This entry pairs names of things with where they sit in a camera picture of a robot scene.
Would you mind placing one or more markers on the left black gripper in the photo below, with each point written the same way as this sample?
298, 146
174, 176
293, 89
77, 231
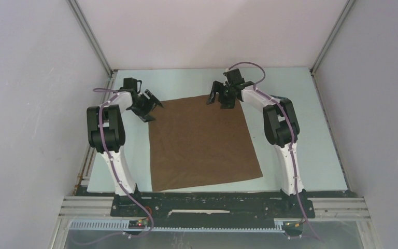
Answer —
152, 100

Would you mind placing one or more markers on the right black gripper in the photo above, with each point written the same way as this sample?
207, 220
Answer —
218, 87

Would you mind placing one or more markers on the brown cloth napkin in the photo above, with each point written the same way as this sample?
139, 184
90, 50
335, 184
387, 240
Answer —
194, 144

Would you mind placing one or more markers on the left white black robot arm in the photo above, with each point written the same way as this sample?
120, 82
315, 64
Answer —
106, 131

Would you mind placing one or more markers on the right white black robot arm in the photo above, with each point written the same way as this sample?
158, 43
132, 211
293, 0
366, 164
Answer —
281, 127

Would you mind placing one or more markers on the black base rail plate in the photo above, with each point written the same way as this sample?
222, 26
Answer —
213, 209

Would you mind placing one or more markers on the aluminium frame profile front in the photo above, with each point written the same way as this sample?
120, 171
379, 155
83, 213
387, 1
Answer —
76, 207

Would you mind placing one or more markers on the left aluminium corner post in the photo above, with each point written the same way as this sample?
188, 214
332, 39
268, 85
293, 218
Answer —
89, 34

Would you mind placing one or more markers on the aluminium corner post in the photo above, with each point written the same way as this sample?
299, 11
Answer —
332, 35
89, 34

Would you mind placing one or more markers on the grey cable duct strip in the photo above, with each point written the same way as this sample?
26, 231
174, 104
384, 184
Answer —
124, 225

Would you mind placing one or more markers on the right aluminium corner post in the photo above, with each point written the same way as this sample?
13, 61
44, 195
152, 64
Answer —
332, 35

